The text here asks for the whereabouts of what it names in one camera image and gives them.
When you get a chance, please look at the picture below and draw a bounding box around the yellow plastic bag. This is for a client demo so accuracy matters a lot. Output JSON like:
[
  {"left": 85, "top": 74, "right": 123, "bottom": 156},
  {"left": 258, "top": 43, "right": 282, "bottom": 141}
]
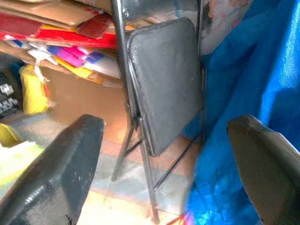
[{"left": 19, "top": 64, "right": 50, "bottom": 115}]

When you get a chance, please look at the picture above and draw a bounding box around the blue plastic tarp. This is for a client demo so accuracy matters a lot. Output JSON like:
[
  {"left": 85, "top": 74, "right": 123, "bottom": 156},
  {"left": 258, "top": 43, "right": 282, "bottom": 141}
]
[{"left": 180, "top": 0, "right": 300, "bottom": 225}]

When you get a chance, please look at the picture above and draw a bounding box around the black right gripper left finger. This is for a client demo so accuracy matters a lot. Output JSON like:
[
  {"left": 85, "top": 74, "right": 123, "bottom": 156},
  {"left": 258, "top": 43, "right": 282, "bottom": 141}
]
[{"left": 0, "top": 114, "right": 105, "bottom": 225}]

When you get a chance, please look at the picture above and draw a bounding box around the black folding chair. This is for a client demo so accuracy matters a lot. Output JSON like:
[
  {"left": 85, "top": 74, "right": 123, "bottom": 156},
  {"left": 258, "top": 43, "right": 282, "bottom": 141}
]
[{"left": 110, "top": 0, "right": 207, "bottom": 225}]

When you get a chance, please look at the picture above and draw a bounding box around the colourful printed flat carton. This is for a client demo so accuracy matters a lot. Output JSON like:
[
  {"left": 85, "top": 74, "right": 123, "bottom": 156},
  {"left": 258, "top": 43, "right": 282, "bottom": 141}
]
[{"left": 28, "top": 42, "right": 122, "bottom": 80}]

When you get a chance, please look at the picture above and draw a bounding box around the brown flattened cardboard sheet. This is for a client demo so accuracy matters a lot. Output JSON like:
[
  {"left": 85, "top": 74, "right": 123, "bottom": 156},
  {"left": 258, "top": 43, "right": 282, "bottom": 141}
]
[{"left": 0, "top": 0, "right": 113, "bottom": 30}]

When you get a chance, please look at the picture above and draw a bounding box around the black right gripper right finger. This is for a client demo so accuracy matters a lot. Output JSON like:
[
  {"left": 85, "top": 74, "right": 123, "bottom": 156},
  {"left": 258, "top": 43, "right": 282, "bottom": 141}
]
[{"left": 226, "top": 114, "right": 300, "bottom": 225}]

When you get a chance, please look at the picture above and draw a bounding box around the brown cardboard box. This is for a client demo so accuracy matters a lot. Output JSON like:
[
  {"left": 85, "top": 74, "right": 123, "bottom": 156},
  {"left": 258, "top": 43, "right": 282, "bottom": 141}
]
[{"left": 39, "top": 65, "right": 132, "bottom": 132}]

